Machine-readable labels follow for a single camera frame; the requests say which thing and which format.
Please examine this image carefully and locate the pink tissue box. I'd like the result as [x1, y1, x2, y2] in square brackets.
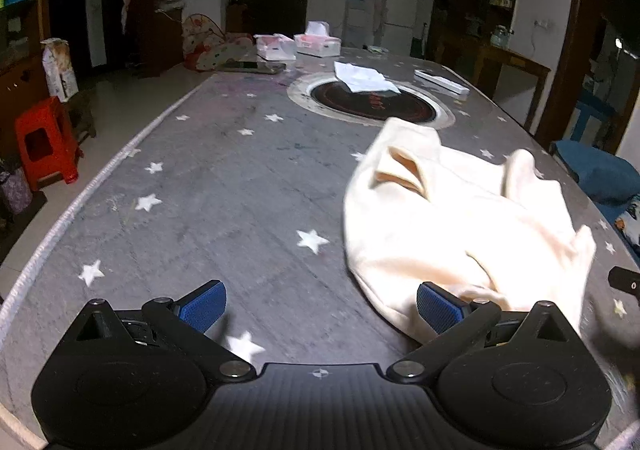
[294, 21, 342, 57]

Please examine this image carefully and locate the black smartphone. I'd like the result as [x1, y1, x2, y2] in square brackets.
[220, 60, 287, 75]

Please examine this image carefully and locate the tall dark wooden shelf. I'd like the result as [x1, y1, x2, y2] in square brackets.
[134, 0, 185, 75]

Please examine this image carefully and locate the round built-in hotplate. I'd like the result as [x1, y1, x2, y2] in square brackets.
[287, 72, 456, 131]

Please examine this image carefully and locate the wooden side table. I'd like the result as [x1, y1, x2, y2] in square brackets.
[435, 37, 551, 131]

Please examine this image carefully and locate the blue cloth cover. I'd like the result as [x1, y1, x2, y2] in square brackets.
[550, 140, 640, 203]

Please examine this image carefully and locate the grey star-patterned tablecloth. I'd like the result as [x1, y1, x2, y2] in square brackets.
[0, 50, 640, 450]

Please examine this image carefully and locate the red plastic stool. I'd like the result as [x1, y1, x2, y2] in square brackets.
[14, 97, 81, 191]

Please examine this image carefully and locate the water dispenser with blue bottle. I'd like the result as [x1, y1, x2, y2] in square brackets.
[344, 0, 368, 48]

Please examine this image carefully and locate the white refrigerator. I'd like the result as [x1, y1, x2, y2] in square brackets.
[380, 0, 420, 55]

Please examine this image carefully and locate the dark wooden chair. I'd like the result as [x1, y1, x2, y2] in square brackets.
[225, 0, 248, 33]

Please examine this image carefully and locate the purple bag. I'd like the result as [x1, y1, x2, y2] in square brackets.
[0, 169, 33, 215]

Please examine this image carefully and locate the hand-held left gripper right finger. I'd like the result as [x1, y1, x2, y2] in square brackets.
[386, 281, 583, 383]

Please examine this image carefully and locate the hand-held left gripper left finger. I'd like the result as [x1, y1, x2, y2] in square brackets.
[72, 280, 256, 383]

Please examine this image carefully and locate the white remote control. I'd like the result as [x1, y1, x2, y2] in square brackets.
[414, 68, 470, 97]

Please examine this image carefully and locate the glass-front wooden cabinet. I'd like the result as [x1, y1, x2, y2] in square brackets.
[0, 0, 51, 145]

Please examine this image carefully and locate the crumpled white paper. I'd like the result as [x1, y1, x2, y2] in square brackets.
[334, 61, 402, 94]

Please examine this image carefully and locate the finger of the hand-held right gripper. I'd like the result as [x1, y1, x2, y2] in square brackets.
[609, 266, 640, 303]

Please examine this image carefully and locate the patterned baby bouncer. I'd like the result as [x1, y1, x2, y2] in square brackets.
[181, 12, 256, 73]

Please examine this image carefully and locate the white tissue pack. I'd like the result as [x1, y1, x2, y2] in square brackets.
[254, 34, 297, 61]

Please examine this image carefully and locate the blue plastic stool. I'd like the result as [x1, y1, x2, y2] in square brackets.
[570, 84, 616, 141]

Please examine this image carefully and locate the white paper bag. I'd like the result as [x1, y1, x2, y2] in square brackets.
[41, 37, 80, 103]

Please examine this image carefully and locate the cream shirt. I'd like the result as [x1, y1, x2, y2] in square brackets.
[342, 117, 598, 346]

